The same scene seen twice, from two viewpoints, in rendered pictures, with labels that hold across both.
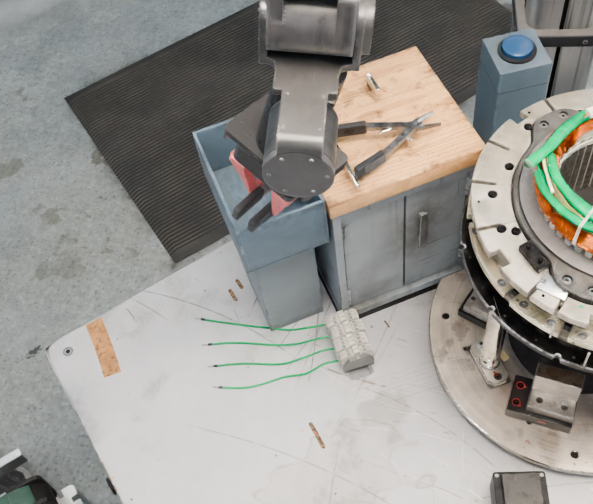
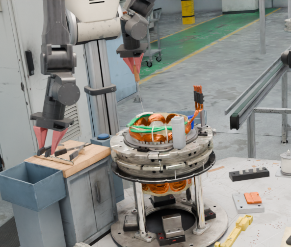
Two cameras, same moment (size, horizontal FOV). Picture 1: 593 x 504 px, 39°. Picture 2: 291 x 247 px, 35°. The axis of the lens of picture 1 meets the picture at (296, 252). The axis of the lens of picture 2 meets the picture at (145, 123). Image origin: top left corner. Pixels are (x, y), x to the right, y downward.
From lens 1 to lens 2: 0.79 m
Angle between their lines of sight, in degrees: 48
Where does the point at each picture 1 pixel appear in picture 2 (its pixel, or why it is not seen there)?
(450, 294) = (117, 228)
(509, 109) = not seen: hidden behind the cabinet
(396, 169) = (83, 158)
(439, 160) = (96, 153)
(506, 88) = not seen: hidden behind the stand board
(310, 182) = (73, 96)
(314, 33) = (61, 57)
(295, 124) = (65, 76)
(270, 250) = (45, 197)
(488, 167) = (114, 143)
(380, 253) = (85, 206)
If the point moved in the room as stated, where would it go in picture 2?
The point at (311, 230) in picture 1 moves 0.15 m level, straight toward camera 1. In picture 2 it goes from (59, 187) to (85, 204)
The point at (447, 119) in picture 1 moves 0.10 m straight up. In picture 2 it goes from (92, 146) to (88, 117)
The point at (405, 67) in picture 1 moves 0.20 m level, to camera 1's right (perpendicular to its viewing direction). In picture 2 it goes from (69, 143) to (117, 127)
